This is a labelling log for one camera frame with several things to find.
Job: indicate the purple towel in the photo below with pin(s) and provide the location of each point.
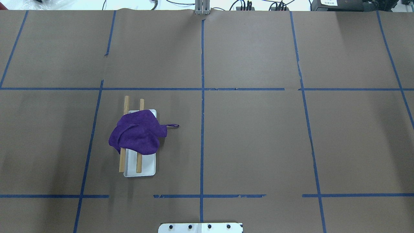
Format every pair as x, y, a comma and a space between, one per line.
119, 136

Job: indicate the white towel rack base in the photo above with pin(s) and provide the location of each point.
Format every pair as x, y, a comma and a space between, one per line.
147, 165

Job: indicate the wooden rack bar lower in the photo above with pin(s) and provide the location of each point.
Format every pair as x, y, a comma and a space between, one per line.
138, 155

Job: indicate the wooden rack bar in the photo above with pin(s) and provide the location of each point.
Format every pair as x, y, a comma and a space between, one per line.
138, 155
123, 150

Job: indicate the wooden rack bar upper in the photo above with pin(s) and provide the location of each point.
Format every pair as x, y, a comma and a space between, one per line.
123, 150

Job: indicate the aluminium frame post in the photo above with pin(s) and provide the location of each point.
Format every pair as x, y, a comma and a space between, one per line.
202, 7

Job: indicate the white column pedestal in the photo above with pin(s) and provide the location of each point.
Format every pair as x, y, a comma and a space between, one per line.
201, 228

